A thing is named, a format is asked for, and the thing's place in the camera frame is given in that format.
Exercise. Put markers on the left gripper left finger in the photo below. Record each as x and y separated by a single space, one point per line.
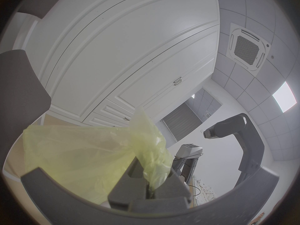
126 186

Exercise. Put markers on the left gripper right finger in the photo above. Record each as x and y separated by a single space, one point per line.
174 189

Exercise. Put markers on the yellow plastic bag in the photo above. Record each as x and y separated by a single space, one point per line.
82 153

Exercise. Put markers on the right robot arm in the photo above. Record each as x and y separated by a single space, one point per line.
188 151

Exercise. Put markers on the white wardrobe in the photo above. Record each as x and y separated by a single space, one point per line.
129 55

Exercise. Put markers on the ceiling light panel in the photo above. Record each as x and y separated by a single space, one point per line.
284 97

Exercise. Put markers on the dark grey white chair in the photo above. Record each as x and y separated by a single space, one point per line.
21 90

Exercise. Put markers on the ceiling air conditioner vent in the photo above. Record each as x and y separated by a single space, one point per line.
248 47

